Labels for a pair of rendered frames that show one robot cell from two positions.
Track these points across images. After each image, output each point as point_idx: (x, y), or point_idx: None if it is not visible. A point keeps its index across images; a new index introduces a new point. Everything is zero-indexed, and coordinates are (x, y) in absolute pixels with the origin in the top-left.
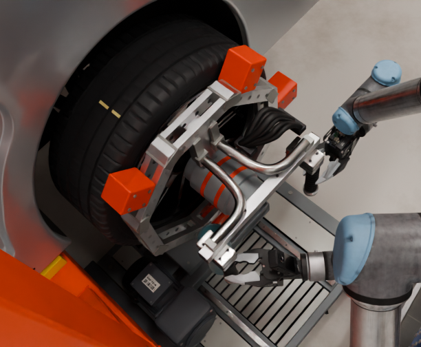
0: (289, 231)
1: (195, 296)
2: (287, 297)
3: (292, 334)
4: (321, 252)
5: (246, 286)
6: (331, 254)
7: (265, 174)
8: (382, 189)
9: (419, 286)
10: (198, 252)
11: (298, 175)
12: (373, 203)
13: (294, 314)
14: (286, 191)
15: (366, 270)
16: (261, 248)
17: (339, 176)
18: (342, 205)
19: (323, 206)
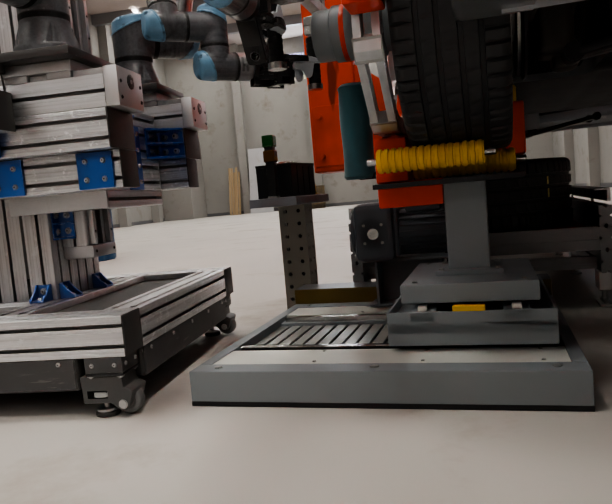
0: (338, 351)
1: (373, 203)
2: (299, 338)
3: (275, 331)
4: (239, 55)
5: (359, 331)
6: (229, 52)
7: (442, 365)
8: (195, 459)
9: (119, 303)
10: (426, 266)
11: (392, 425)
12: (209, 441)
13: (282, 336)
14: (382, 365)
15: None
16: (294, 54)
17: (303, 446)
18: (272, 424)
19: (309, 415)
